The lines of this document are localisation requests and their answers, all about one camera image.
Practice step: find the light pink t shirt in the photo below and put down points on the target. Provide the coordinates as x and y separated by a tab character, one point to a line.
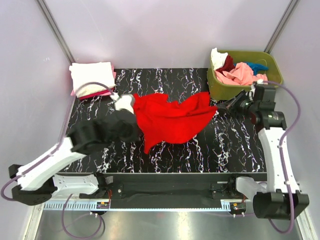
241	75

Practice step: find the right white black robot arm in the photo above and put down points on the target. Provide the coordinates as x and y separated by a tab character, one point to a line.
271	133

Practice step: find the folded white t shirt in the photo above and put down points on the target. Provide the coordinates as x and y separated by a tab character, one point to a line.
83	73

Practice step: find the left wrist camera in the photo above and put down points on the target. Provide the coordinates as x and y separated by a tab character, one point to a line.
123	102

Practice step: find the dark red t shirt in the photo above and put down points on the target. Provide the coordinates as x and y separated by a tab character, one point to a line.
228	65

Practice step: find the black marbled table mat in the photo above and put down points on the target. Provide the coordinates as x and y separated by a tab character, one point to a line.
225	145

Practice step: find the aluminium frame rail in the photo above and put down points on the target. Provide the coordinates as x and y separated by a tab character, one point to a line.
185	201

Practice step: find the blue t shirt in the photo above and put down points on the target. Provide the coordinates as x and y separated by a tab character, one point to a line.
257	67

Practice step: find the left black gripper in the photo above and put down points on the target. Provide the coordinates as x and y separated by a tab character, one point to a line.
135	135

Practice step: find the folded pink t shirt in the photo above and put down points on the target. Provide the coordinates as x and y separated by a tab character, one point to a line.
73	93

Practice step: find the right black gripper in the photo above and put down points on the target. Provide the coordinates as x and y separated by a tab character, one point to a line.
230	106

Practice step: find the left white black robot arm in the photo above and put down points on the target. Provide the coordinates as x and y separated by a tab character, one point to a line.
39	181

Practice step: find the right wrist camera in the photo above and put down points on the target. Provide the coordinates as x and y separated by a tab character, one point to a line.
263	95

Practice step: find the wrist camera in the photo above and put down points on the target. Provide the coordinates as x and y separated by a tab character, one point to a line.
263	95
123	102

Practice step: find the white cloth in bin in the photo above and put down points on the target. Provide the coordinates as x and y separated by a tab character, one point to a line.
218	59

